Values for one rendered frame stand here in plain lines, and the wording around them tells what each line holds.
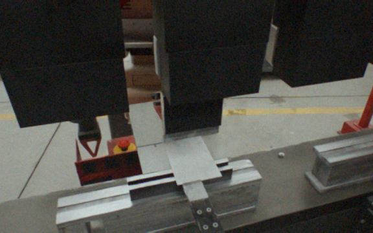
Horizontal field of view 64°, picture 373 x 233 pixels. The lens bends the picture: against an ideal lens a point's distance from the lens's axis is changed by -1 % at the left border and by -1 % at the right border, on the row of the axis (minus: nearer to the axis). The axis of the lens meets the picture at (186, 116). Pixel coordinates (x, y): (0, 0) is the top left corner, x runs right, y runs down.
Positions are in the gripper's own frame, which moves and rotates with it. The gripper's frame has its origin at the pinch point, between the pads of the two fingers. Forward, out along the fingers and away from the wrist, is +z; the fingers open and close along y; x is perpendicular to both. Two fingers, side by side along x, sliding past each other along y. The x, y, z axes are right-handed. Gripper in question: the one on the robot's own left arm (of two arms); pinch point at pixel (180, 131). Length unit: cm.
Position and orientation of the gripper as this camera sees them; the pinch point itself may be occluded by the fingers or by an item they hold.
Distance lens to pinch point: 65.3
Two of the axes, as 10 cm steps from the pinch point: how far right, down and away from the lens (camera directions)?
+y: 9.6, -1.4, 2.2
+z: 1.2, 9.9, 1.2
